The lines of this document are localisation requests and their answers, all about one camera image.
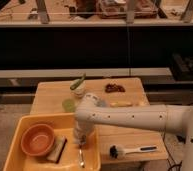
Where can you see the dark brown food item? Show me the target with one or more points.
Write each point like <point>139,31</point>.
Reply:
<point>109,88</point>

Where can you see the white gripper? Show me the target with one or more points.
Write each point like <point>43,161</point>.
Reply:
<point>81,131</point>

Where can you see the white cup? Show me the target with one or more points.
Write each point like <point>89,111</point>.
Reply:
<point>79,91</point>

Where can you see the yellow plastic tray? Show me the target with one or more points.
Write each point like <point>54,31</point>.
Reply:
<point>62,124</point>

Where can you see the green round lid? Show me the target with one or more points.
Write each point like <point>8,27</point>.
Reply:
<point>69,105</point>

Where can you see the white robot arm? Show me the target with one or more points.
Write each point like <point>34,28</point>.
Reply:
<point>175,119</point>

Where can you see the wooden table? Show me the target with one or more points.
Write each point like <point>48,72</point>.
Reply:
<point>50,95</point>

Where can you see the green vegetable in cup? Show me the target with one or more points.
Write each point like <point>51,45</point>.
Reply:
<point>78,82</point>

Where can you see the orange bowl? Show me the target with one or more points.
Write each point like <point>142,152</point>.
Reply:
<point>37,140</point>

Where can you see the metal spoon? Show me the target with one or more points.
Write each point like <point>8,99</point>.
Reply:
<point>81,159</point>

